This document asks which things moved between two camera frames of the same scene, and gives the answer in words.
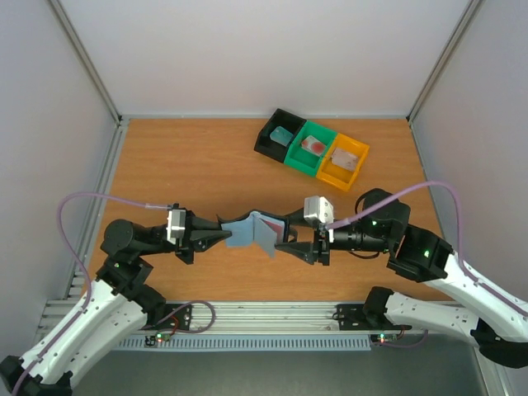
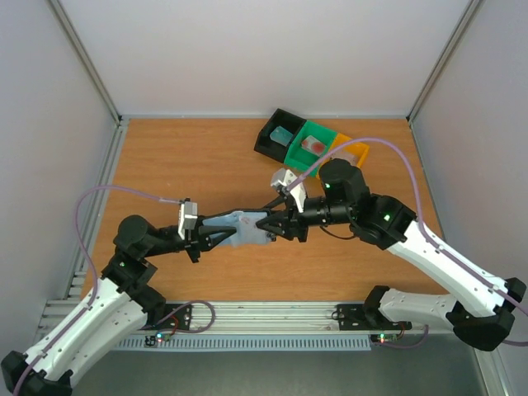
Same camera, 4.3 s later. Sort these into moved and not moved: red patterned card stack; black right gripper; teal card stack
Moved: black right gripper
Not moved: red patterned card stack; teal card stack
